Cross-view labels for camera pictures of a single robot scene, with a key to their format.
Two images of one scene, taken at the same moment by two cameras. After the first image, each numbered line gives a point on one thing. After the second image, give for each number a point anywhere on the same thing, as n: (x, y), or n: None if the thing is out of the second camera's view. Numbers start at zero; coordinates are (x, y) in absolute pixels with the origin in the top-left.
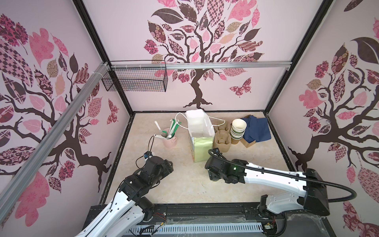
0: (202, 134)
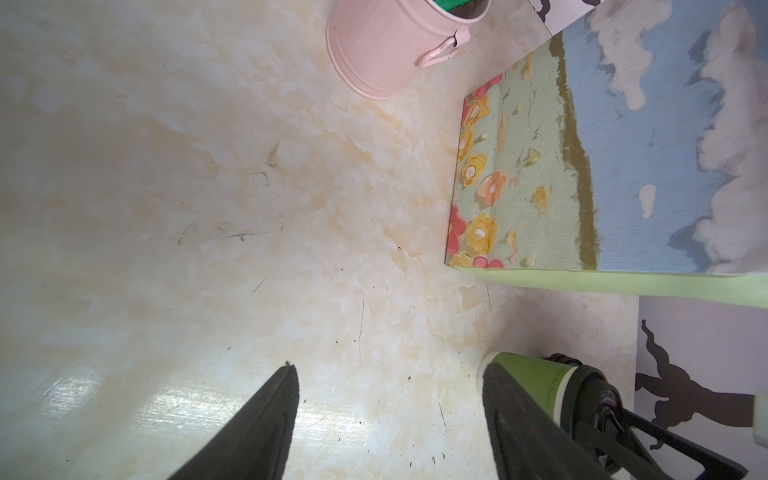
0: (624, 156)
